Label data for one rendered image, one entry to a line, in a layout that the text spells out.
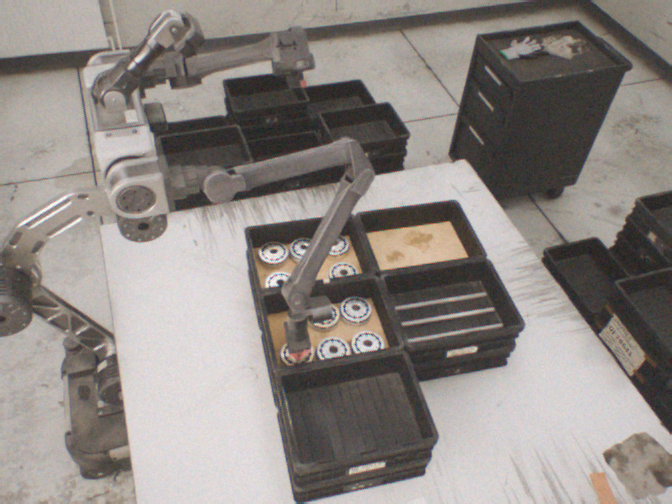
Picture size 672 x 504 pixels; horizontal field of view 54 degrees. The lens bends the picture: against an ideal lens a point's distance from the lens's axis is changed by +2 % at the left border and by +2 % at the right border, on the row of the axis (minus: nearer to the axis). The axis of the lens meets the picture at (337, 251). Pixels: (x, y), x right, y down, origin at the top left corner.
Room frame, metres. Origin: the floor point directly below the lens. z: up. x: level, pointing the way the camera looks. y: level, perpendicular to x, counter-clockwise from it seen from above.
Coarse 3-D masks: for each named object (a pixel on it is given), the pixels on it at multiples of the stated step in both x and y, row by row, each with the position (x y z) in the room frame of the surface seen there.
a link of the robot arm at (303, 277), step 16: (368, 176) 1.32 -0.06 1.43; (352, 192) 1.30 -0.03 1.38; (336, 208) 1.27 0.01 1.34; (352, 208) 1.29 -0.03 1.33; (320, 224) 1.26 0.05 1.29; (336, 224) 1.25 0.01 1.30; (320, 240) 1.22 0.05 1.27; (336, 240) 1.23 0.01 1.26; (304, 256) 1.20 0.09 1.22; (320, 256) 1.20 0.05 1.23; (304, 272) 1.16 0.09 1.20; (288, 288) 1.14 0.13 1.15; (304, 288) 1.13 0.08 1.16; (288, 304) 1.10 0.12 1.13
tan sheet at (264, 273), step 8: (256, 248) 1.57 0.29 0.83; (288, 248) 1.59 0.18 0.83; (352, 248) 1.61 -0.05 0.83; (256, 256) 1.53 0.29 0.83; (288, 256) 1.55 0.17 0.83; (352, 256) 1.58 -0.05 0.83; (288, 264) 1.51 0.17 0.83; (296, 264) 1.51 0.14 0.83; (328, 264) 1.53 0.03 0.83; (352, 264) 1.54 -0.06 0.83; (264, 272) 1.46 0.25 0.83; (272, 272) 1.47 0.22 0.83; (288, 272) 1.47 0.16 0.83; (320, 272) 1.49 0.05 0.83; (328, 272) 1.49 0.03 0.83; (360, 272) 1.50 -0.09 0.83; (264, 280) 1.43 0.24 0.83
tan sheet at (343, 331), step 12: (372, 300) 1.38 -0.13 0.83; (372, 312) 1.33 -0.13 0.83; (276, 324) 1.25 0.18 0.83; (372, 324) 1.28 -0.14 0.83; (276, 336) 1.20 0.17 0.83; (312, 336) 1.21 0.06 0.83; (324, 336) 1.22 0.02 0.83; (336, 336) 1.22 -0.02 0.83; (348, 336) 1.23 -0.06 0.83; (384, 336) 1.24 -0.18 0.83; (276, 348) 1.15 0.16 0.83
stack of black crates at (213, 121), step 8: (184, 120) 2.89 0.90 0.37; (192, 120) 2.90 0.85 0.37; (200, 120) 2.91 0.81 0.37; (208, 120) 2.93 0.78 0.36; (216, 120) 2.95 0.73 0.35; (224, 120) 2.92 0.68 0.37; (168, 128) 2.85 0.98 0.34; (176, 128) 2.86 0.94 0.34; (184, 128) 2.88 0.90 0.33; (192, 128) 2.89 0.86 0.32; (200, 128) 2.91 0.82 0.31
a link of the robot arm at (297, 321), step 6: (288, 312) 1.11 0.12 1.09; (300, 312) 1.10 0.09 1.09; (306, 312) 1.11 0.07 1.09; (312, 312) 1.11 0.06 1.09; (288, 318) 1.09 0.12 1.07; (294, 318) 1.08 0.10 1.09; (300, 318) 1.09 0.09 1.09; (306, 318) 1.09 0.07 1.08; (312, 318) 1.10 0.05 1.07; (288, 324) 1.09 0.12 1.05; (294, 324) 1.08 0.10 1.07; (300, 324) 1.08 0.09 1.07; (306, 324) 1.10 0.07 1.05
